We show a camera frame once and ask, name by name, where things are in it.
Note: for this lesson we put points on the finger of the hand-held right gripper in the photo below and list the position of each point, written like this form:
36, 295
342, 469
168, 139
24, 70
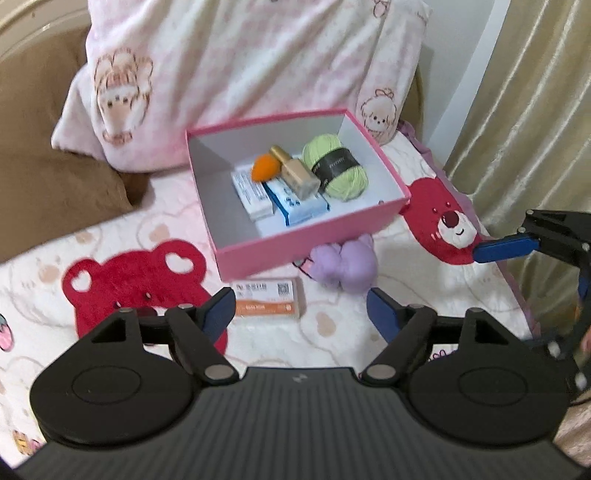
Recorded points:
581, 295
503, 249

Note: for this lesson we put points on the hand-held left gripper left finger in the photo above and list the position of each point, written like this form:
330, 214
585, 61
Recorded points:
219, 311

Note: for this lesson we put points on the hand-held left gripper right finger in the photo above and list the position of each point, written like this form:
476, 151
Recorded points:
381, 307

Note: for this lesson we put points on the clear box with orange label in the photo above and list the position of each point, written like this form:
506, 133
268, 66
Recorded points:
268, 302

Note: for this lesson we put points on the pink cardboard box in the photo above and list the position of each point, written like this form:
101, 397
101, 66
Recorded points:
277, 249

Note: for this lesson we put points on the small white blue box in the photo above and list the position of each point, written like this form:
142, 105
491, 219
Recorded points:
251, 198

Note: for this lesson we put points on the blue wet wipes packet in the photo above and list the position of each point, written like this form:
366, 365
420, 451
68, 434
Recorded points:
300, 210

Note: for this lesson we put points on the orange makeup sponge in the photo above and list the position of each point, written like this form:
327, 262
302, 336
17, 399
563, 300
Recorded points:
265, 168

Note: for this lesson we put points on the beige foundation bottle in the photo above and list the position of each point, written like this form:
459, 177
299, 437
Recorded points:
298, 177

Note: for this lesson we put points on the purple plush toy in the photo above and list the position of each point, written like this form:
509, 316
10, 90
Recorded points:
346, 263

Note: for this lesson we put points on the bear print blanket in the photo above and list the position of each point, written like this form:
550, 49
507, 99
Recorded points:
115, 221

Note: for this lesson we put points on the beige curtain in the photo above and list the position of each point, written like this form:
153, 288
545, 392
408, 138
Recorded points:
545, 115

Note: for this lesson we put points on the green yarn ball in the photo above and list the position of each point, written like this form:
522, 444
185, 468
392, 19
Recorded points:
339, 170

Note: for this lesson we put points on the brown pillow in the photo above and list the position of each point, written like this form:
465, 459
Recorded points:
55, 184

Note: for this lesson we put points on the pink printed pillow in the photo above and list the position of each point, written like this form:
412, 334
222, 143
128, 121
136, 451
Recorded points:
231, 60

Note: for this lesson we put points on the beige bed headboard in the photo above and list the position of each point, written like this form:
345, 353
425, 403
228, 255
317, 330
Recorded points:
27, 27

